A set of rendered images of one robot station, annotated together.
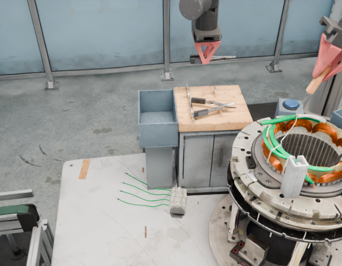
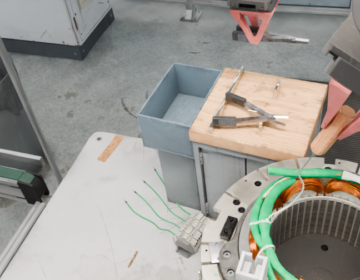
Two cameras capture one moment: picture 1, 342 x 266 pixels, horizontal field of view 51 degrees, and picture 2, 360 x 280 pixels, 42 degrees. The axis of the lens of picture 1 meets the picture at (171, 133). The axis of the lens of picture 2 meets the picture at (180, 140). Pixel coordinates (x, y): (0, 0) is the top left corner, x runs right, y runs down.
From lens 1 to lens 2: 0.41 m
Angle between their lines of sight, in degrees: 25
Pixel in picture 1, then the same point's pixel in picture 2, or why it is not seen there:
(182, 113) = (207, 113)
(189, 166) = (214, 190)
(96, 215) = (91, 214)
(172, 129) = (183, 133)
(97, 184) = (114, 174)
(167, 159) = (188, 170)
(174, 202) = (183, 234)
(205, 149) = (233, 174)
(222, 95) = (288, 96)
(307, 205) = not seen: outside the picture
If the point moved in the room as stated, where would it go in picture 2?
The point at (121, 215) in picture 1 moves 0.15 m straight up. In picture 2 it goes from (118, 224) to (102, 181)
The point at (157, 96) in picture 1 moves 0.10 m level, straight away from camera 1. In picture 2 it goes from (199, 76) to (217, 49)
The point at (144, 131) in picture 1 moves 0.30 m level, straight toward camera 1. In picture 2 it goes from (146, 126) to (61, 264)
